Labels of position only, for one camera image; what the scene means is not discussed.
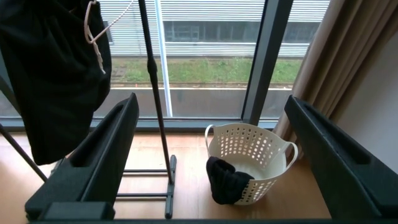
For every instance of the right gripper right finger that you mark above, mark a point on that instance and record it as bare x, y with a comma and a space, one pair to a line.
335, 161

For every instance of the pink clothes hanger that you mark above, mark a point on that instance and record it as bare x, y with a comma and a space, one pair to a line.
88, 34

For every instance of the window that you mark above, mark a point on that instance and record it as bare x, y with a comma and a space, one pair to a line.
264, 62

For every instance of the black shorts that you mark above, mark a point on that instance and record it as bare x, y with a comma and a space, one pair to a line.
56, 87

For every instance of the heap of clothes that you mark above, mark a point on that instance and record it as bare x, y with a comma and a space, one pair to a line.
227, 183

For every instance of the black clothes rack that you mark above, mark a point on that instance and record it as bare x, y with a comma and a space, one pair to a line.
154, 77

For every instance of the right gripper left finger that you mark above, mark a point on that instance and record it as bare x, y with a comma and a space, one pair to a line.
90, 168

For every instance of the white laundry basket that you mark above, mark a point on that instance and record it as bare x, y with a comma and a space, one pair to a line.
248, 146

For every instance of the beige curtain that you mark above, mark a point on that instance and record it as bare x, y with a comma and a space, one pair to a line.
342, 56

